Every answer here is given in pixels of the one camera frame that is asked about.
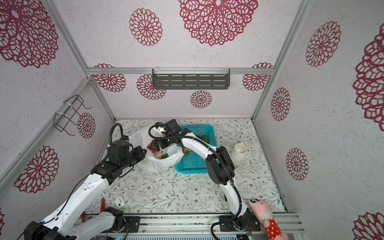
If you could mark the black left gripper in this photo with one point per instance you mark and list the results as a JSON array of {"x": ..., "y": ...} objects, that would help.
[{"x": 141, "y": 155}]

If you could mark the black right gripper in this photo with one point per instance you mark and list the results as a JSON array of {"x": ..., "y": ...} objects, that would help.
[{"x": 161, "y": 140}]

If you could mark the lime green fruit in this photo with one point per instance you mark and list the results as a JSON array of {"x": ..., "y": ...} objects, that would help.
[{"x": 164, "y": 156}]

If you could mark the cream pear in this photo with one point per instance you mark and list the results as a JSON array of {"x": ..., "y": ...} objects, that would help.
[{"x": 158, "y": 156}]

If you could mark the white plastic bag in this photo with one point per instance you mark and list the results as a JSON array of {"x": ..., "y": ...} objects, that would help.
[{"x": 159, "y": 161}]

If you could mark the red dragon fruit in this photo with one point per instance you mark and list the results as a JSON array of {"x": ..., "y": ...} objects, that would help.
[{"x": 153, "y": 147}]

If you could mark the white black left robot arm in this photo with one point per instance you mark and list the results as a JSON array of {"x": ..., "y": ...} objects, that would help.
[{"x": 60, "y": 224}]

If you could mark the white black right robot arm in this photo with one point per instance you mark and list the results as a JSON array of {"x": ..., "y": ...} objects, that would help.
[{"x": 219, "y": 164}]

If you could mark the teal plastic basket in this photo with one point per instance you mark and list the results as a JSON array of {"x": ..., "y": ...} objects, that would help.
[{"x": 195, "y": 162}]

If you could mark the dark green avocado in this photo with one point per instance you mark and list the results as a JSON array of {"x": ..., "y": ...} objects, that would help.
[{"x": 205, "y": 139}]

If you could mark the white small adapter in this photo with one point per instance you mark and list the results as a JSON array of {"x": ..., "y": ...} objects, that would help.
[{"x": 120, "y": 202}]

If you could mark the white cup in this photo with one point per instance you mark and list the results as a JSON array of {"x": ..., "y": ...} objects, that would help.
[{"x": 239, "y": 152}]

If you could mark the pink plush toy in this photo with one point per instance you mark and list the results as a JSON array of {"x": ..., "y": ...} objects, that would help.
[{"x": 264, "y": 214}]

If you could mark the grey wall shelf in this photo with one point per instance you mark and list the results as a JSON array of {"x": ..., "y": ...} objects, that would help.
[{"x": 191, "y": 80}]

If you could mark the black wire wall rack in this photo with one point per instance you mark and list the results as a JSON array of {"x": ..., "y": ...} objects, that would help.
[{"x": 63, "y": 118}]

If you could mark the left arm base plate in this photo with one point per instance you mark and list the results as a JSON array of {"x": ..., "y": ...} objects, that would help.
[{"x": 129, "y": 224}]

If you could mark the red handled tool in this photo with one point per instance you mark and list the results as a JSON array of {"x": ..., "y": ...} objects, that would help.
[{"x": 93, "y": 209}]

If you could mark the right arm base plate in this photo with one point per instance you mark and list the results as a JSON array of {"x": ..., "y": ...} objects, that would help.
[{"x": 251, "y": 225}]

